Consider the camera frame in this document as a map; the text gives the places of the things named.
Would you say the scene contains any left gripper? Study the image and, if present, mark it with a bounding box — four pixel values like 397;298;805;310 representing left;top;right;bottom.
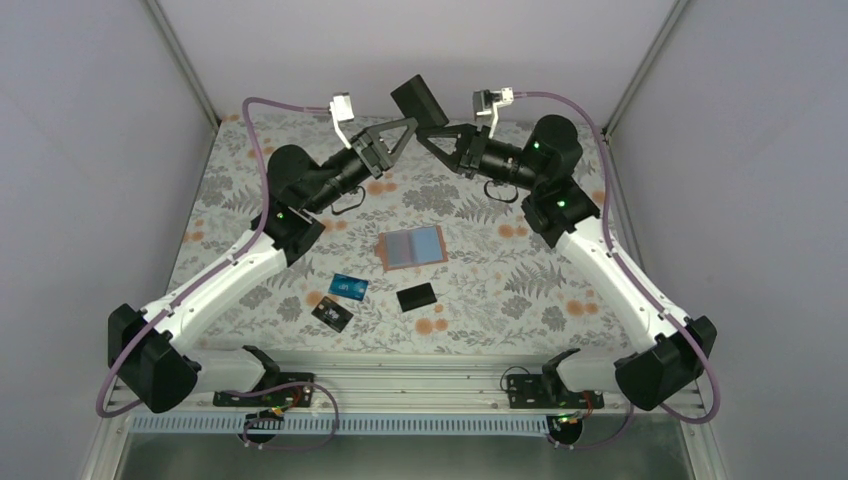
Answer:
304;117;416;214

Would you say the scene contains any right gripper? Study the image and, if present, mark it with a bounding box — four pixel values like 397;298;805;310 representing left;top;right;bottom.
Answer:
415;124;543;192

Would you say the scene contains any brown leather card holder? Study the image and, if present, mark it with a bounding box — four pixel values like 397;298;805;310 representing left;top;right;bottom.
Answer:
375;226;448;271

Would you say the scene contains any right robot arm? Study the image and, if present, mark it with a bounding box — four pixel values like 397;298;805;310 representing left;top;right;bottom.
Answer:
416;115;717;411

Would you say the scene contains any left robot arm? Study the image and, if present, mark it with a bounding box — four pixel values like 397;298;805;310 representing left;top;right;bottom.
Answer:
107;118;418;413

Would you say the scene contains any blue card upper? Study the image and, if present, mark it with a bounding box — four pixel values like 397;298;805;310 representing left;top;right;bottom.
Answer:
328;274;369;301

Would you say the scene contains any black VIP card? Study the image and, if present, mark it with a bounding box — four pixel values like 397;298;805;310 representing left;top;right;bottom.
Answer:
311;296;354;333

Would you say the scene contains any floral table mat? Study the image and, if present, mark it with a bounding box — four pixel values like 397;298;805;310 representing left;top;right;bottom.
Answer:
195;142;630;355

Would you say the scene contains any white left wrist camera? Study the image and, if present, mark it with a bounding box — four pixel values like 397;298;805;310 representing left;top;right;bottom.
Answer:
328;92;355;149

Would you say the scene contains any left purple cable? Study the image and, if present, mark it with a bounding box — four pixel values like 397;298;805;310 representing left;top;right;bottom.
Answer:
95;97;340;452

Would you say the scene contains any aluminium rail frame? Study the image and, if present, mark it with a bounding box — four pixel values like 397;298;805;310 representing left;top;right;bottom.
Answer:
83;352;726;479

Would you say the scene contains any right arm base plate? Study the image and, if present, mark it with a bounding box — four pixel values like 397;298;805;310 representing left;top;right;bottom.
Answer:
505;373;605;410

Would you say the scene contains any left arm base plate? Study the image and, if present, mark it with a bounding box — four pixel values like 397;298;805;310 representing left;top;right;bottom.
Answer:
212;372;315;409

